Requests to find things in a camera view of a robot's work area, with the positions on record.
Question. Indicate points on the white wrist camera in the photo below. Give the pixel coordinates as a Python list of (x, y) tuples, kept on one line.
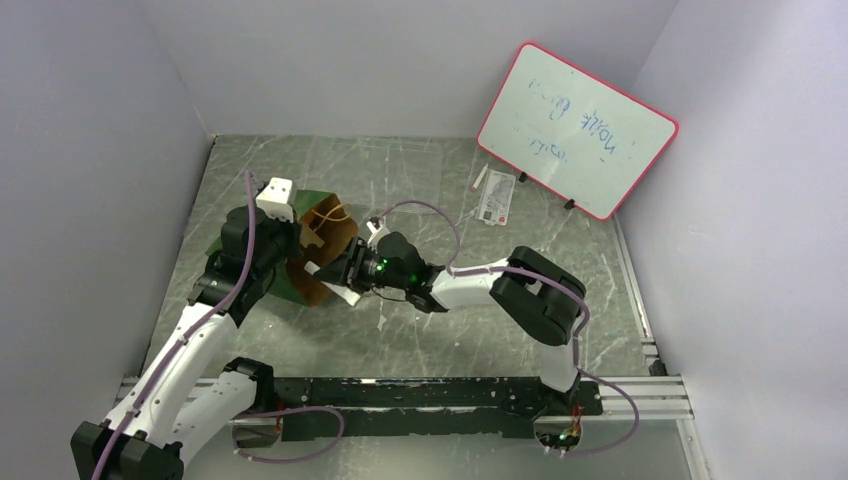
[(378, 230), (276, 198)]

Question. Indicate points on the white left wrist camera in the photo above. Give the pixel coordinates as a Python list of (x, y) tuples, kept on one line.
[(276, 198)]

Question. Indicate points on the aluminium side rail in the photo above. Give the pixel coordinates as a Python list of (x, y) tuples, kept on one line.
[(650, 352)]

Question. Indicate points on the white pink marker pen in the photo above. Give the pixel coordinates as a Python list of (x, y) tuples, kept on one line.
[(479, 178)]

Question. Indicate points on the silver metal tongs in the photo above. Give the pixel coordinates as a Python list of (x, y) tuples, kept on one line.
[(348, 295)]

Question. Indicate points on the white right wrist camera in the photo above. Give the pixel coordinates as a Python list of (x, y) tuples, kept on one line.
[(378, 230)]

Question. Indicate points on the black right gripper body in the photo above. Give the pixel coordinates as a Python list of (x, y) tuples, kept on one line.
[(354, 264)]

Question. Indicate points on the white ruler package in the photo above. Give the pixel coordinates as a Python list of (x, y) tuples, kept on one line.
[(496, 195)]

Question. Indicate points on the pink framed whiteboard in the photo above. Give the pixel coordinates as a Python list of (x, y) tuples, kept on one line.
[(585, 140)]

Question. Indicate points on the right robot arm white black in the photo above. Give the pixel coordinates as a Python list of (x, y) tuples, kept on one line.
[(544, 300)]

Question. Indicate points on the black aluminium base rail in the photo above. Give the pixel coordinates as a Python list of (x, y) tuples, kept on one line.
[(299, 408)]

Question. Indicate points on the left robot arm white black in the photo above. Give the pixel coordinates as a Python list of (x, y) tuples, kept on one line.
[(179, 331)]

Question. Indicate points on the green paper bag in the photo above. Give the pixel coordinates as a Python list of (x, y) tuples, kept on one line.
[(321, 233)]

